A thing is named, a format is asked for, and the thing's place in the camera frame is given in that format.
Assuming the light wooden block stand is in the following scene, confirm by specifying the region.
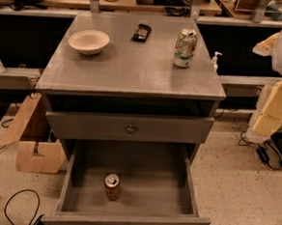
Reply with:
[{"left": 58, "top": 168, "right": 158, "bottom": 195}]
[{"left": 0, "top": 93, "right": 68, "bottom": 174}]

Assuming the black floor cable left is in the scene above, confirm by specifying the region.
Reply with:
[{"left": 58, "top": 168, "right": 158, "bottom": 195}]
[{"left": 3, "top": 187, "right": 46, "bottom": 225}]

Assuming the white pump bottle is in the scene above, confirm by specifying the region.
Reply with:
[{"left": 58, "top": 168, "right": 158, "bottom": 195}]
[{"left": 211, "top": 52, "right": 222, "bottom": 72}]

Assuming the white paper bowl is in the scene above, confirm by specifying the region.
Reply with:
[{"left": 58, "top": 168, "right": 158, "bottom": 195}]
[{"left": 69, "top": 30, "right": 109, "bottom": 56}]

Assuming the closed grey top drawer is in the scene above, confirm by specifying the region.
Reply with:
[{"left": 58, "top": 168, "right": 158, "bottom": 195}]
[{"left": 46, "top": 111, "right": 214, "bottom": 144}]

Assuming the black snack bag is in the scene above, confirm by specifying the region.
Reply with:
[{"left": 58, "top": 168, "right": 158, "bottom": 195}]
[{"left": 131, "top": 23, "right": 152, "bottom": 42}]

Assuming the open grey middle drawer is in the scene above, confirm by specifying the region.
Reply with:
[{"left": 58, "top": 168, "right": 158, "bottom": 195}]
[{"left": 42, "top": 140, "right": 210, "bottom": 225}]

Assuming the black power adapter cable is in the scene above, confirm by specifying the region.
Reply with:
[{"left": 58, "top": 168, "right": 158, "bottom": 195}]
[{"left": 236, "top": 130, "right": 282, "bottom": 172}]

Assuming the orange soda can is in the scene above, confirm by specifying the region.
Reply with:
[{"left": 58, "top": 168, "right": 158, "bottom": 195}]
[{"left": 104, "top": 174, "right": 121, "bottom": 201}]

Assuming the green white soda can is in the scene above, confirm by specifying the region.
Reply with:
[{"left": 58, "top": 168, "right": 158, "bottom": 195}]
[{"left": 174, "top": 28, "right": 198, "bottom": 68}]

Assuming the grey wooden drawer cabinet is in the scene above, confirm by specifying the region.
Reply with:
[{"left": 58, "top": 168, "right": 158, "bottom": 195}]
[{"left": 25, "top": 7, "right": 233, "bottom": 225}]

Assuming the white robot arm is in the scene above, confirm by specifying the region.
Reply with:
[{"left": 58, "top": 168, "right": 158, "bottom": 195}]
[{"left": 246, "top": 30, "right": 282, "bottom": 143}]

